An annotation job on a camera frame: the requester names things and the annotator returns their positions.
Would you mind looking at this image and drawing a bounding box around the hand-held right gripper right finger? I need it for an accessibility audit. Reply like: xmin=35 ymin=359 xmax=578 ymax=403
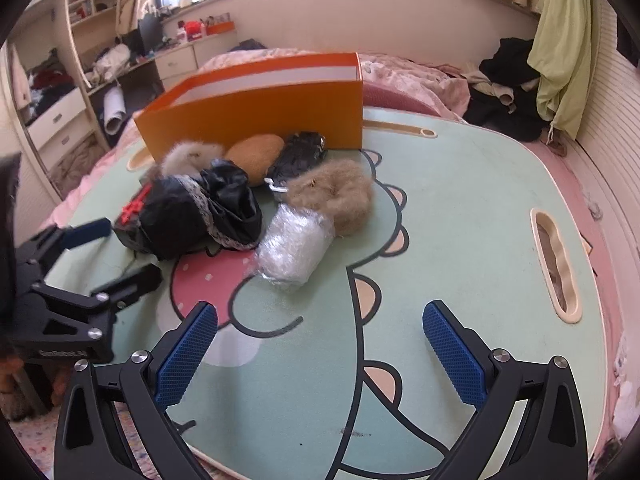
xmin=422 ymin=300 xmax=587 ymax=480

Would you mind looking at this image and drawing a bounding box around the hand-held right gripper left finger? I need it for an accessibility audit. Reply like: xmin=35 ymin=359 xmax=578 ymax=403
xmin=54 ymin=301 xmax=219 ymax=480

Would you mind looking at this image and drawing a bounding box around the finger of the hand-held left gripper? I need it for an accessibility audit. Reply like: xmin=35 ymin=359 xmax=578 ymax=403
xmin=87 ymin=263 xmax=164 ymax=311
xmin=15 ymin=217 xmax=113 ymax=287

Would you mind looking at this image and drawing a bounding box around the black lace-trimmed pouch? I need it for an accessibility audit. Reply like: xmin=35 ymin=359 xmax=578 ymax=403
xmin=114 ymin=159 xmax=263 ymax=261

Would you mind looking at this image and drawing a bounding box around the white fluffy pompom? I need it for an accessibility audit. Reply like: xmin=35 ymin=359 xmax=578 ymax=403
xmin=160 ymin=141 xmax=226 ymax=178

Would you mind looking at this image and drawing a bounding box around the clear bubble-wrapped item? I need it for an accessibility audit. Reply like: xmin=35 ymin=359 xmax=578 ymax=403
xmin=255 ymin=204 xmax=336 ymax=288

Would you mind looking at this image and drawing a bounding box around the orange cardboard box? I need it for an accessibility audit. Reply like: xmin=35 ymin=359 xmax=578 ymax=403
xmin=132 ymin=51 xmax=363 ymax=163

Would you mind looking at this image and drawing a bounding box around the person's left forearm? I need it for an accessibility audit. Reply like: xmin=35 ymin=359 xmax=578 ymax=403
xmin=0 ymin=355 xmax=66 ymax=422

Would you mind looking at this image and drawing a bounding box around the green cartoon desktop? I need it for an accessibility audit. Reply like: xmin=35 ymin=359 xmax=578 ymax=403
xmin=30 ymin=120 xmax=613 ymax=480

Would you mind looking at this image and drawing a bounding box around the rolled white poster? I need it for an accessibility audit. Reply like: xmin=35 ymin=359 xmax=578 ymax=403
xmin=102 ymin=85 xmax=127 ymax=136

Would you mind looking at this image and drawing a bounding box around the cream shelf unit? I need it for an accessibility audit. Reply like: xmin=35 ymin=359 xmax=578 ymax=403
xmin=0 ymin=0 xmax=122 ymax=202

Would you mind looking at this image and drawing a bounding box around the white cloth bag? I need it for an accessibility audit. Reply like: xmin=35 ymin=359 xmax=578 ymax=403
xmin=92 ymin=42 xmax=132 ymax=84

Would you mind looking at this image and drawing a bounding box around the tan plush toy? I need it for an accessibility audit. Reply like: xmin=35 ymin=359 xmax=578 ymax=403
xmin=223 ymin=133 xmax=286 ymax=187

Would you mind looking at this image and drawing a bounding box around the cream desk with drawers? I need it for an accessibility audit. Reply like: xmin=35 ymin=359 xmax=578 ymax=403
xmin=155 ymin=27 xmax=239 ymax=93

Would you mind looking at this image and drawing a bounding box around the brown fluffy scrunchie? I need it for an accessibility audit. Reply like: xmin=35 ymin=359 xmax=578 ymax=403
xmin=286 ymin=159 xmax=375 ymax=237

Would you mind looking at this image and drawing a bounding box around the black toy car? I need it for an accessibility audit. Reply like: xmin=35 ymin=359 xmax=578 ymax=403
xmin=265 ymin=131 xmax=328 ymax=193

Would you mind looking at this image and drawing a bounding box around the black monitor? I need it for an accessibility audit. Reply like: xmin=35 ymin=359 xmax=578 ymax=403
xmin=137 ymin=15 xmax=166 ymax=54

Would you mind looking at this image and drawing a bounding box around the pile of black clothes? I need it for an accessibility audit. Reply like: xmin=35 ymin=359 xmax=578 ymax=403
xmin=462 ymin=37 xmax=551 ymax=143

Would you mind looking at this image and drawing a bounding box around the dark pink cushion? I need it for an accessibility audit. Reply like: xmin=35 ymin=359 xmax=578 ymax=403
xmin=362 ymin=82 xmax=437 ymax=117

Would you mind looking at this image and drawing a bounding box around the pink floral blanket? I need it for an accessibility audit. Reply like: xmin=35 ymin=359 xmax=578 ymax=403
xmin=200 ymin=47 xmax=471 ymax=122

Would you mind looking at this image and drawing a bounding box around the light green hanging cloth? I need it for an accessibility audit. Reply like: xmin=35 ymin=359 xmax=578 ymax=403
xmin=527 ymin=0 xmax=594 ymax=139

